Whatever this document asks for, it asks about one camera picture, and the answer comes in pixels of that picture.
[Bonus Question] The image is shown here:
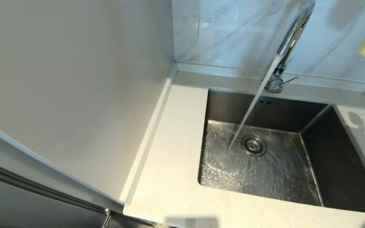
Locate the chrome gooseneck kitchen faucet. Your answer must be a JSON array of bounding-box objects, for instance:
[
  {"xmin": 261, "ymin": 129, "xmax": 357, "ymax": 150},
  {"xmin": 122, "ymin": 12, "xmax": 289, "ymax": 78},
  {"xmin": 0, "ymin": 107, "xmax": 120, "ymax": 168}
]
[{"xmin": 264, "ymin": 0, "xmax": 316, "ymax": 94}]

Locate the stainless steel sink basin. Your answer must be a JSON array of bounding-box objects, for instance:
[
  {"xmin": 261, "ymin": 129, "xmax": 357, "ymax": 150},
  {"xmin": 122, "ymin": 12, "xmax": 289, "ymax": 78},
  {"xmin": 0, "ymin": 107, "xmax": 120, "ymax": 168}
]
[{"xmin": 197, "ymin": 89, "xmax": 365, "ymax": 214}]

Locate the running water stream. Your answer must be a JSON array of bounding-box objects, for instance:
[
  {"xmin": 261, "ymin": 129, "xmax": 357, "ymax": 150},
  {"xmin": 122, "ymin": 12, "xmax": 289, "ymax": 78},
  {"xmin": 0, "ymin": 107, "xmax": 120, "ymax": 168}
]
[{"xmin": 227, "ymin": 54, "xmax": 284, "ymax": 152}]

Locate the round metal drain strainer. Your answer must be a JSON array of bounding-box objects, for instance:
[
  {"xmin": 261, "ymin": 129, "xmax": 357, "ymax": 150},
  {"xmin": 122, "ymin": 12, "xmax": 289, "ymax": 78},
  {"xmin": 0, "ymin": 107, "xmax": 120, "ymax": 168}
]
[{"xmin": 241, "ymin": 135, "xmax": 267, "ymax": 157}]

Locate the grey steel cabinet front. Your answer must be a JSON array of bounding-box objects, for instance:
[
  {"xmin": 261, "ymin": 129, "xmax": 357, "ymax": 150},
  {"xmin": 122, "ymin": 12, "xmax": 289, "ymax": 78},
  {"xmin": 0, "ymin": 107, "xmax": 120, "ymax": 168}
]
[{"xmin": 0, "ymin": 158, "xmax": 157, "ymax": 228}]

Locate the steel cabinet handle rail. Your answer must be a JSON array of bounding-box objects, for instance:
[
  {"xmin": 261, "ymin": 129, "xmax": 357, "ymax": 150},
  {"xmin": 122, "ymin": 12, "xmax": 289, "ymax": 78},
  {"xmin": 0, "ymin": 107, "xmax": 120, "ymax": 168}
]
[{"xmin": 0, "ymin": 158, "xmax": 112, "ymax": 215}]

